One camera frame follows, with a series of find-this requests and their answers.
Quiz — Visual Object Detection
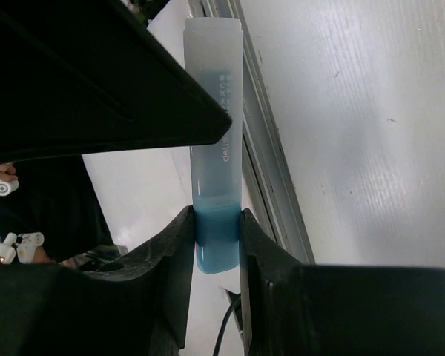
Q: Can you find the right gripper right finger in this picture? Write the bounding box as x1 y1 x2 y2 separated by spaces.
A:
240 210 445 355

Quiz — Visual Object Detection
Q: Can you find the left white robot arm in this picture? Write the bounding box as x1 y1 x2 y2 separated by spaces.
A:
0 1 231 261

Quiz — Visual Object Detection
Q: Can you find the aluminium table rail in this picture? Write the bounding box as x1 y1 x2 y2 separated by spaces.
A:
196 1 315 264

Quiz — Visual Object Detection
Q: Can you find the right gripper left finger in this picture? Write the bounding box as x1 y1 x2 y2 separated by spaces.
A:
0 206 194 355

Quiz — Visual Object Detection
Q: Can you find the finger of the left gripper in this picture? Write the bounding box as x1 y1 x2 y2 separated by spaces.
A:
0 1 231 164

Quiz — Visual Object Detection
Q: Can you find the light blue highlighter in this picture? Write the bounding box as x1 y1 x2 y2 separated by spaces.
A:
183 17 243 274

